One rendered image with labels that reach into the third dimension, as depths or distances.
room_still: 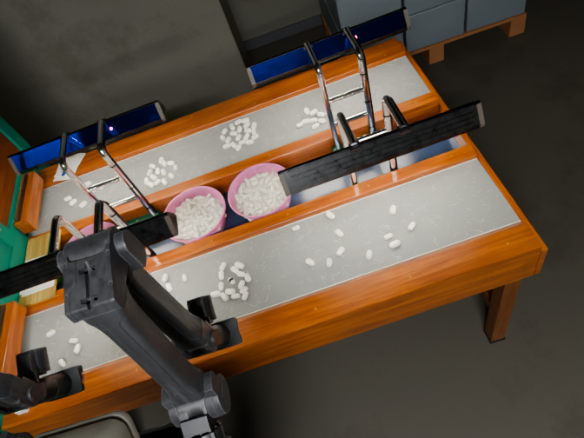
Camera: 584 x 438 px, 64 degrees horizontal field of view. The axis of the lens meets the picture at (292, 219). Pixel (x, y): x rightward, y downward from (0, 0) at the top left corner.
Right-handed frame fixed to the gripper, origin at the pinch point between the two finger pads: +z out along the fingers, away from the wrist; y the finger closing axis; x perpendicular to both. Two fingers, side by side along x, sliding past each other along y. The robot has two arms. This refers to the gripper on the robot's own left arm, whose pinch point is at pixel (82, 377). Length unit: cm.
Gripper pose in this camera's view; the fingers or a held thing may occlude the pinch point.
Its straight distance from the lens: 147.4
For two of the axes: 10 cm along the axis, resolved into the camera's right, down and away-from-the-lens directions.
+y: -9.5, 3.1, 0.8
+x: 2.9, 9.4, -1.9
